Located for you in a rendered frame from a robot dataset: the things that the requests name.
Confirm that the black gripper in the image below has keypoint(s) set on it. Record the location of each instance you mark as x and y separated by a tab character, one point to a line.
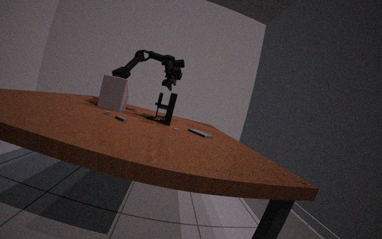
171	74

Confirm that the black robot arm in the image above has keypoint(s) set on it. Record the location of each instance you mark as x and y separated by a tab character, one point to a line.
167	60

